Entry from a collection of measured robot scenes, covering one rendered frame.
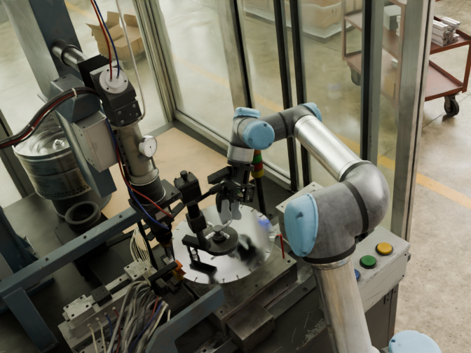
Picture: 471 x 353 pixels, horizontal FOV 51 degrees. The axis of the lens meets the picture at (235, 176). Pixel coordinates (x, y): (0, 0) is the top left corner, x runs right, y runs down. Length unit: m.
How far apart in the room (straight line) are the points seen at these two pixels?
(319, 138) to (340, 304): 0.40
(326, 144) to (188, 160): 1.09
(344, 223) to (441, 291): 1.65
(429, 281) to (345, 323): 1.56
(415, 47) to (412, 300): 1.55
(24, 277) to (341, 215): 0.91
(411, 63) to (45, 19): 0.89
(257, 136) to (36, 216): 1.19
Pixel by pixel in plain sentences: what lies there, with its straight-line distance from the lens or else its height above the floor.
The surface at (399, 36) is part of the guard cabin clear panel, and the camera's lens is 1.30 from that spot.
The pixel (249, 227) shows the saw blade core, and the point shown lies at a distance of 1.54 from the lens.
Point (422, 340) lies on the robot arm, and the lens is 1.28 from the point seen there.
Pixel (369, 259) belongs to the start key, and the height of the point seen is 0.91.
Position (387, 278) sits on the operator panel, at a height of 0.82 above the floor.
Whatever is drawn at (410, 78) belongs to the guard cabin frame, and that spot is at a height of 1.41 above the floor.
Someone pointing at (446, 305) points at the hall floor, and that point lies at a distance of 2.57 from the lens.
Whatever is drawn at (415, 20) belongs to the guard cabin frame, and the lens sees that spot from 1.23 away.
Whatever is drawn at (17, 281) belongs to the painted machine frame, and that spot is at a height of 1.05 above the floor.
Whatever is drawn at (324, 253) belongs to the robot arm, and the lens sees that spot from 1.02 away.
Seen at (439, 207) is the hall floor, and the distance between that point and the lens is 3.02.
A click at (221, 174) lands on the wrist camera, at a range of 1.48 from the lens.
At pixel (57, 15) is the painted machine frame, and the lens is 1.37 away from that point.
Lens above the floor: 2.03
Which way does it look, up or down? 38 degrees down
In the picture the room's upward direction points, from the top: 10 degrees counter-clockwise
